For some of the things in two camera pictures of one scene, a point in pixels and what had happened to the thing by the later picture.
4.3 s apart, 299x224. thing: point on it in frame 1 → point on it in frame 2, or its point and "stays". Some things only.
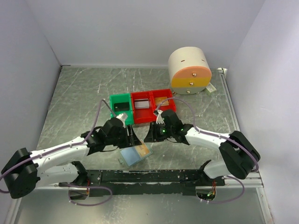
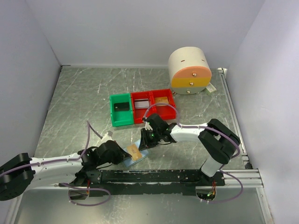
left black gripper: (130, 140) → (121, 154)
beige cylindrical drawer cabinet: (190, 70) stays
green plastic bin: (120, 103) stays
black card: (121, 106) stays
